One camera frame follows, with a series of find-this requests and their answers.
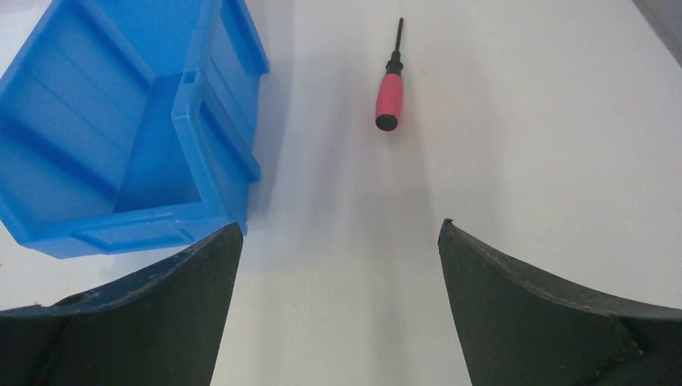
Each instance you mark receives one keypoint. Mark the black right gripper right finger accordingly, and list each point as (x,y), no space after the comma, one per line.
(520,325)

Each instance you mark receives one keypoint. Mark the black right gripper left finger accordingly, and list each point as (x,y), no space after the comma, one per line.
(160,325)

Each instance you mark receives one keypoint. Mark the blue plastic storage bin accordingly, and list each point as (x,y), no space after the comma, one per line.
(129,125)

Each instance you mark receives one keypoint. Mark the red handled black screwdriver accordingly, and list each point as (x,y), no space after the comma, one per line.
(389,101)

